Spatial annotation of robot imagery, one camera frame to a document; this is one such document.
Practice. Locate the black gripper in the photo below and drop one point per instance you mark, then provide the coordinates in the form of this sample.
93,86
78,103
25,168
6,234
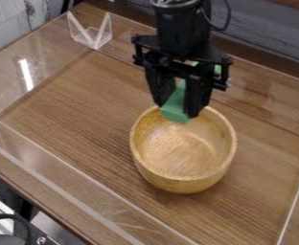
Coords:
183,38

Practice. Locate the clear acrylic tray wall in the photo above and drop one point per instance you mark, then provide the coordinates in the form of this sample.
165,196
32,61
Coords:
69,101

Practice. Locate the black metal bracket with bolt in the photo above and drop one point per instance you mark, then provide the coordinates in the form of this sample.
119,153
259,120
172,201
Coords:
38,237

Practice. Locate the clear acrylic corner bracket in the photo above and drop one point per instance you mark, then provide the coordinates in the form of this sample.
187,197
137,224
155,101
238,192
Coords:
92,37

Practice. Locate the brown wooden bowl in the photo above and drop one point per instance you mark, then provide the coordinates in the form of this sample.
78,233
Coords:
183,157

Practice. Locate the green rectangular block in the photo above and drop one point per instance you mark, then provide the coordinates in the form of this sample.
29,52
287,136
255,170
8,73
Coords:
172,109

